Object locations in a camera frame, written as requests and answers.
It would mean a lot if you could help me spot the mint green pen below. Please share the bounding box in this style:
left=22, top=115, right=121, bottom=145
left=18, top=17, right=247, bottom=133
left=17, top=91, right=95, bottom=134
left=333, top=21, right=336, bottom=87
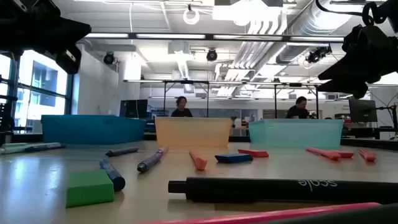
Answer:
left=0, top=142, right=62, bottom=156

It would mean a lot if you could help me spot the black computer monitor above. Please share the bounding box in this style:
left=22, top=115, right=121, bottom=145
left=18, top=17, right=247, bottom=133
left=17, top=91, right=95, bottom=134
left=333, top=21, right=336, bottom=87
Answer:
left=119, top=99, right=149, bottom=119
left=348, top=98, right=379, bottom=123

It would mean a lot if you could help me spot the red eraser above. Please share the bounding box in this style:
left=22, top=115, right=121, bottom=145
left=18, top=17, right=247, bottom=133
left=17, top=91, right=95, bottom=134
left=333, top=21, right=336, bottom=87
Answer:
left=238, top=149, right=270, bottom=159
left=334, top=150, right=355, bottom=159

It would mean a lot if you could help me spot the green eraser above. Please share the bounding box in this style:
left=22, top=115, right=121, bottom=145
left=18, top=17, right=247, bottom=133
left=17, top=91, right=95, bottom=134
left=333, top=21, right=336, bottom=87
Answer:
left=65, top=169, right=115, bottom=208

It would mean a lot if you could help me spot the white cable coil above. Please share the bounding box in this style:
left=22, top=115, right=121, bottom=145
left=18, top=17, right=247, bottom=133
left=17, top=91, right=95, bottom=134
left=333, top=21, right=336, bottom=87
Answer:
left=182, top=7, right=201, bottom=26

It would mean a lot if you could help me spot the black workstation frame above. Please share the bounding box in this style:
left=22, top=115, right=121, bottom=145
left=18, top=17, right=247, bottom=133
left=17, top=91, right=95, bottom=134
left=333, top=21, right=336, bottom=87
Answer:
left=162, top=80, right=210, bottom=118
left=273, top=82, right=320, bottom=119

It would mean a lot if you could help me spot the blue plastic bin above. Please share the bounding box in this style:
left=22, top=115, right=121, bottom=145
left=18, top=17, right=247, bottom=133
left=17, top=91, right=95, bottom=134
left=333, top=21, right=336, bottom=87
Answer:
left=40, top=114, right=147, bottom=146

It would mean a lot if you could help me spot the pink pencil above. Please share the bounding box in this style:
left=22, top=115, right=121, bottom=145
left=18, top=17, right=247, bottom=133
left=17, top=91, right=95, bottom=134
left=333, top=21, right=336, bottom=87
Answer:
left=357, top=148, right=377, bottom=162
left=133, top=202, right=382, bottom=224
left=305, top=147, right=342, bottom=161
left=189, top=149, right=208, bottom=171

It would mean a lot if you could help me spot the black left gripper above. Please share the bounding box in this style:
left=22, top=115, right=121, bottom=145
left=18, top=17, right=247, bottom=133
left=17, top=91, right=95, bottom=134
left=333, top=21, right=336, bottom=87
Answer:
left=18, top=0, right=92, bottom=75

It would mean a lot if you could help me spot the black pen with white print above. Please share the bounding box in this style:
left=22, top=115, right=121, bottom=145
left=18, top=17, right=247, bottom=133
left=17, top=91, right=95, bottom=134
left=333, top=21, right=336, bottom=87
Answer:
left=167, top=177, right=398, bottom=205

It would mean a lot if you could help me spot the orange translucent plastic bin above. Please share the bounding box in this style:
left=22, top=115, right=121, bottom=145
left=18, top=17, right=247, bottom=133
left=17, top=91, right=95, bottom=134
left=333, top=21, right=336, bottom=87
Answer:
left=154, top=116, right=233, bottom=149

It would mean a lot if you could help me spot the plain black pen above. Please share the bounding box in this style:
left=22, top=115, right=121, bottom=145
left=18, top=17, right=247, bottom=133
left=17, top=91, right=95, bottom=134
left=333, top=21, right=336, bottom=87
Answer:
left=254, top=203, right=398, bottom=224

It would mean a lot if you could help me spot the purple pen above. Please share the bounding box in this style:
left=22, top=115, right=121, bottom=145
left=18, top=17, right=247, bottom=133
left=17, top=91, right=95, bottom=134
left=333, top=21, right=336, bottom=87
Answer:
left=137, top=146, right=169, bottom=174

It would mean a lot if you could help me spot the black equipment rack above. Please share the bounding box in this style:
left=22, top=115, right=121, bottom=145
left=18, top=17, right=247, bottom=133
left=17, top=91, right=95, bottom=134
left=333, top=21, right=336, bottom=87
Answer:
left=0, top=96, right=16, bottom=147

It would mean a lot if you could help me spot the person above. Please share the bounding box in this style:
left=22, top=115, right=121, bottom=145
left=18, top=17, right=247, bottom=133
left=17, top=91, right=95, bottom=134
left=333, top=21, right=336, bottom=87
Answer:
left=170, top=96, right=193, bottom=118
left=285, top=96, right=317, bottom=119

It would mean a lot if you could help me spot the teal translucent plastic bin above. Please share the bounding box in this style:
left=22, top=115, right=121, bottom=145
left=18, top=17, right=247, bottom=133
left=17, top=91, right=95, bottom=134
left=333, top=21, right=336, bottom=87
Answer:
left=248, top=118, right=345, bottom=149

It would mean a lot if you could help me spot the blue eraser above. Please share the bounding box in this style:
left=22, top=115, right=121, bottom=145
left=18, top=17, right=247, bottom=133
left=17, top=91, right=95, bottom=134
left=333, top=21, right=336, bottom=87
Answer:
left=214, top=152, right=254, bottom=164

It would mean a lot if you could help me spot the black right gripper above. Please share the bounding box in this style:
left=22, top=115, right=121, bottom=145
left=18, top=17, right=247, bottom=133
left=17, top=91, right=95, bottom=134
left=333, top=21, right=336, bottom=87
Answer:
left=316, top=24, right=398, bottom=100

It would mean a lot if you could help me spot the black overhead rig bar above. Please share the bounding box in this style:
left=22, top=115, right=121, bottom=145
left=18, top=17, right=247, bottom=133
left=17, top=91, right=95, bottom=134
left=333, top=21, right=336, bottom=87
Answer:
left=83, top=32, right=346, bottom=44

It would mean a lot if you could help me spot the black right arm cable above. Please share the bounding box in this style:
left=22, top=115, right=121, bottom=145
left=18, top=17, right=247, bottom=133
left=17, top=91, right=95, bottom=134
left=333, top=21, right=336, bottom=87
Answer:
left=315, top=0, right=389, bottom=26

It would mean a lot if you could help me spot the blue crayon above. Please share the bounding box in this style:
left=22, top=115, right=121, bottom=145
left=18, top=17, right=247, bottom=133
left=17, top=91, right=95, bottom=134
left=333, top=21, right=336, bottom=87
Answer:
left=104, top=147, right=140, bottom=157
left=99, top=159, right=126, bottom=192
left=24, top=142, right=67, bottom=153

